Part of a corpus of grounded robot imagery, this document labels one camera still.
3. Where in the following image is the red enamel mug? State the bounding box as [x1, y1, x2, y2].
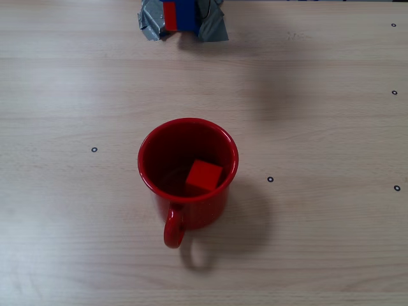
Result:
[137, 117, 239, 249]

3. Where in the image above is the red cube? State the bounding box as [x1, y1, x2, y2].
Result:
[185, 159, 224, 194]

